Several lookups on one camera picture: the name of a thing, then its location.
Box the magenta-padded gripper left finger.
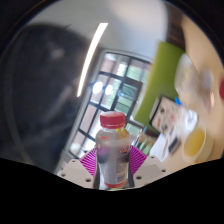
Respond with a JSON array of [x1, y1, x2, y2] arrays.
[[57, 148, 98, 189]]

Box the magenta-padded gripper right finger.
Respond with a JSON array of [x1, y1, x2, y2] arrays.
[[129, 145, 168, 188]]

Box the red-capped clear drink bottle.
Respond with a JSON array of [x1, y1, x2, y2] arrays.
[[95, 111, 132, 189]]

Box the white paper sheets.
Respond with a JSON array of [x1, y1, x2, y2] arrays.
[[149, 133, 171, 163]]

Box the black pendant lamps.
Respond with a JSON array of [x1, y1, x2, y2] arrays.
[[92, 80, 114, 96]]

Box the green upholstered booth bench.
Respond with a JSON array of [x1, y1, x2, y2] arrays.
[[134, 40, 186, 129]]

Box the large black-framed window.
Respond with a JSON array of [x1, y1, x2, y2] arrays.
[[68, 49, 153, 159]]

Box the white bowl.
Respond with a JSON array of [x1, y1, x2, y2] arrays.
[[173, 53, 216, 108]]

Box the flat round red coaster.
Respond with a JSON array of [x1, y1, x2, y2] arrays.
[[218, 77, 224, 101]]

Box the curved linear ceiling light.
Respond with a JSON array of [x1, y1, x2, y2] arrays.
[[76, 22, 110, 98]]

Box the cream mug with yellow handle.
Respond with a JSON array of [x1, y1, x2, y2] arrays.
[[181, 124, 216, 164]]

